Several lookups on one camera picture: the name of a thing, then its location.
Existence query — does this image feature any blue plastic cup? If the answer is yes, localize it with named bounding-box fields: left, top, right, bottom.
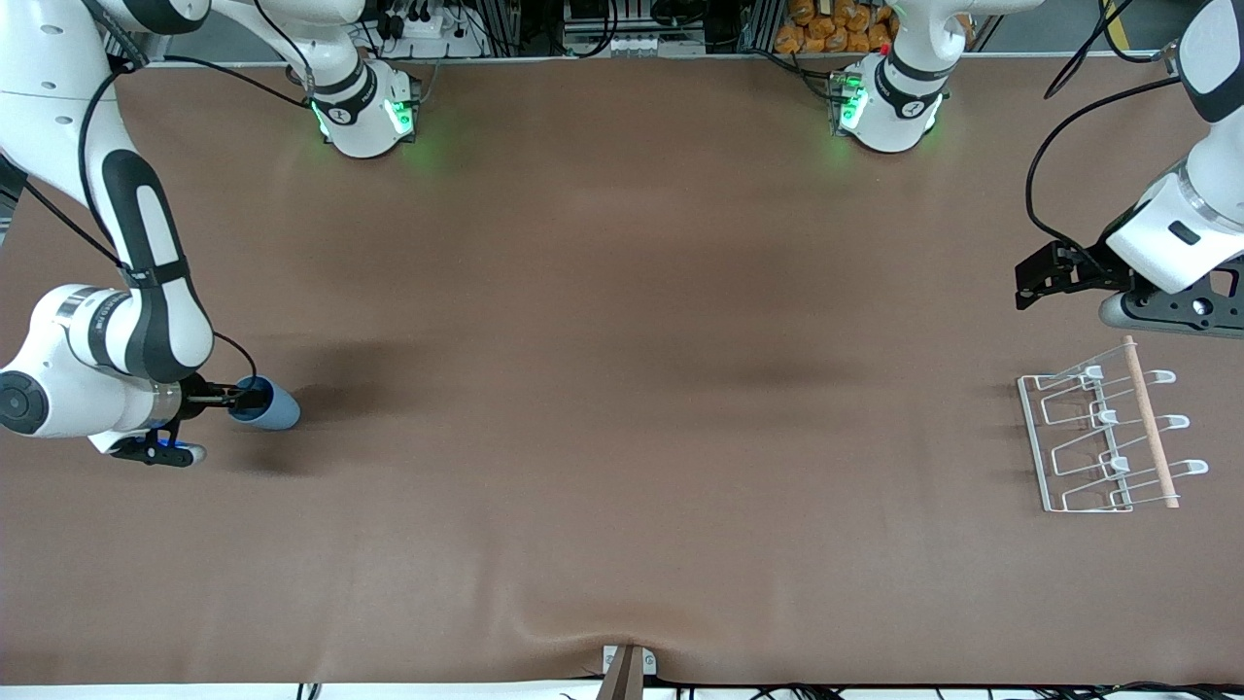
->
left=228, top=376, right=301, bottom=432

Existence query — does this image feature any white wire cup rack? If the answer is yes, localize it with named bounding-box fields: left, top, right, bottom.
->
left=1017, top=335, right=1210, bottom=514

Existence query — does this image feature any brown table mat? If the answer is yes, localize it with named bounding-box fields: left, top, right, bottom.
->
left=0, top=53, right=1244, bottom=687

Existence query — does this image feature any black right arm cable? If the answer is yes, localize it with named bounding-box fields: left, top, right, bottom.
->
left=19, top=0, right=317, bottom=390

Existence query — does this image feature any orange packets pile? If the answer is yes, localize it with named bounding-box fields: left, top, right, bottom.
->
left=774, top=0, right=901, bottom=55

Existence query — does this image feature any white power strip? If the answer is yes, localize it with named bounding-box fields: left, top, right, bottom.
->
left=374, top=0, right=489, bottom=57

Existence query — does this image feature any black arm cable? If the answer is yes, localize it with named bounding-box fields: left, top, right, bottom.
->
left=19, top=0, right=317, bottom=390
left=1026, top=0, right=1187, bottom=256

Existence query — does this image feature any metal camera post bracket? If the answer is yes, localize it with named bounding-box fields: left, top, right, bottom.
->
left=597, top=644, right=658, bottom=700

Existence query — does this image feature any white terminal block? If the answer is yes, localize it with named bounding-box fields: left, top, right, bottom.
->
left=610, top=35, right=708, bottom=57

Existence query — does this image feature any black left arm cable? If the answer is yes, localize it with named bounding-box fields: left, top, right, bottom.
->
left=1026, top=0, right=1187, bottom=256

